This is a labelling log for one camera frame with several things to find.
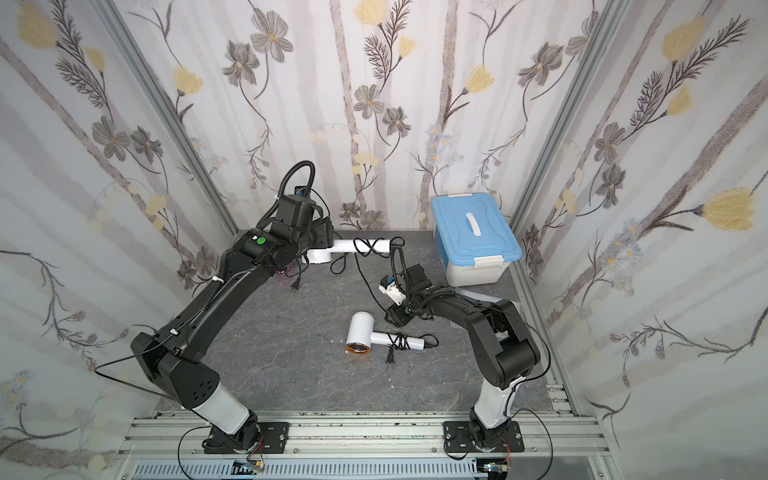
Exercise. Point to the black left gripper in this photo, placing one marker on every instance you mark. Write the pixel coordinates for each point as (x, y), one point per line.
(324, 233)

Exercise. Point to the white hair dryer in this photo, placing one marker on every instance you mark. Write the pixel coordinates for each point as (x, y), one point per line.
(343, 246)
(362, 336)

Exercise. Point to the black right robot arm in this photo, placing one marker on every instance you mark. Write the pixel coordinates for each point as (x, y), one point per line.
(502, 344)

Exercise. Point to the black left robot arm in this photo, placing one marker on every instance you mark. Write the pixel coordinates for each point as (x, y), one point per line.
(172, 359)

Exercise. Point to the dark grey pink hair dryer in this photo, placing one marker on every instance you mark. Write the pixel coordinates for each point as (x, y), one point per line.
(287, 272)

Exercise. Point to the bag of blue face masks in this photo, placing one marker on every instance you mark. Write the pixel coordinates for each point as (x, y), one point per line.
(490, 299)

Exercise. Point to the blue lid storage box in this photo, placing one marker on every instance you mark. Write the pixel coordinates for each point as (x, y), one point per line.
(473, 239)

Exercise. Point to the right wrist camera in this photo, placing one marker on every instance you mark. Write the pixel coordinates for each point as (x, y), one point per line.
(389, 286)

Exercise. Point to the aluminium mounting rail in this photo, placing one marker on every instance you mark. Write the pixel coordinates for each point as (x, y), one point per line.
(325, 445)

